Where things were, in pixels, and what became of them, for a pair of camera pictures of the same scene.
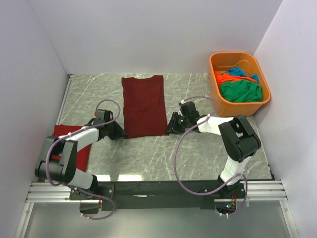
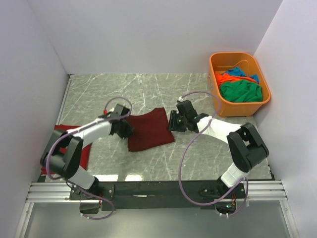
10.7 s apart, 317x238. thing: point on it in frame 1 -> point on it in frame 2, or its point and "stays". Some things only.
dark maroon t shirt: x=143 y=106 -> x=150 y=129
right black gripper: x=173 y=125 stays
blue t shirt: x=237 y=71 stays
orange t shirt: x=222 y=78 stays
